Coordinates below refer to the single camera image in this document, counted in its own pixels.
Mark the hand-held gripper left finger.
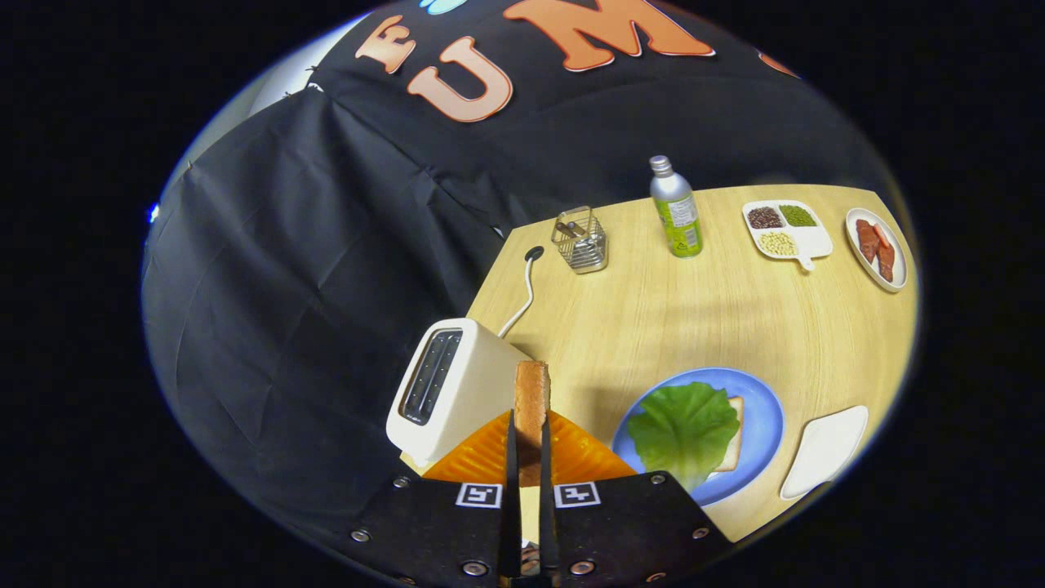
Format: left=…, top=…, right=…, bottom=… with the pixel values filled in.
left=347, top=408, right=523, bottom=587

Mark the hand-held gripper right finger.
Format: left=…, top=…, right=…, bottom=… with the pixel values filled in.
left=539, top=408, right=732, bottom=587

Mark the toasted bread slice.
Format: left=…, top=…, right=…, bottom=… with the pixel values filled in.
left=514, top=361, right=552, bottom=488

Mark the green lettuce leaf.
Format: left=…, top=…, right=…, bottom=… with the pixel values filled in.
left=626, top=381, right=741, bottom=491

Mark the white toaster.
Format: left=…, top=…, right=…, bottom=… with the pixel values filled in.
left=385, top=318, right=533, bottom=468

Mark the white bread slice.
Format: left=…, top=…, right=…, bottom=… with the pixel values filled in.
left=706, top=395, right=745, bottom=474

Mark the blue plate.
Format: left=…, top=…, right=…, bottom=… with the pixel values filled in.
left=611, top=367, right=785, bottom=507

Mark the small white rounded plate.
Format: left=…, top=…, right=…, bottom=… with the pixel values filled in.
left=780, top=405, right=869, bottom=501

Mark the silver bottle with green label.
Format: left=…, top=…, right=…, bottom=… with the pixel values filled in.
left=649, top=155, right=704, bottom=259

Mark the black backdrop cloth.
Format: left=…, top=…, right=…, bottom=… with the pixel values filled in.
left=143, top=0, right=907, bottom=556

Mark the white divided dish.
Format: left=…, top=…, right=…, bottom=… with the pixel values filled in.
left=742, top=200, right=834, bottom=271

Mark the round white plate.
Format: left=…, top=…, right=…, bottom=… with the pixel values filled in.
left=846, top=207, right=909, bottom=293

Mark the white toaster cable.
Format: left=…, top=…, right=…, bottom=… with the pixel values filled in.
left=498, top=245, right=545, bottom=339

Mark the small wire basket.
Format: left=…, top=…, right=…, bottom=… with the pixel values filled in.
left=551, top=206, right=609, bottom=274

